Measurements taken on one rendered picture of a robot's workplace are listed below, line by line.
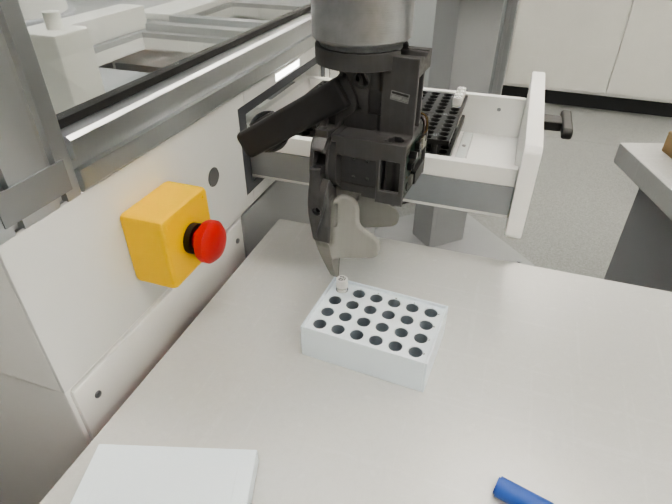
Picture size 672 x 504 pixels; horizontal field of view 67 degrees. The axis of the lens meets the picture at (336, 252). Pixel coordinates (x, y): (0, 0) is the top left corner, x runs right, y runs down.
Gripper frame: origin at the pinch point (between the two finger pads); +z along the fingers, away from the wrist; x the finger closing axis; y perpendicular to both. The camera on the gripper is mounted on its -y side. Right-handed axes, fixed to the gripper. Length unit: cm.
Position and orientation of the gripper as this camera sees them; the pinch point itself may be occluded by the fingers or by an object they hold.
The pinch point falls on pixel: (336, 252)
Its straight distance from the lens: 50.4
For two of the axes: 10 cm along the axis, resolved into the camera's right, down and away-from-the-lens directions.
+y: 9.2, 2.2, -3.2
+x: 3.9, -5.3, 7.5
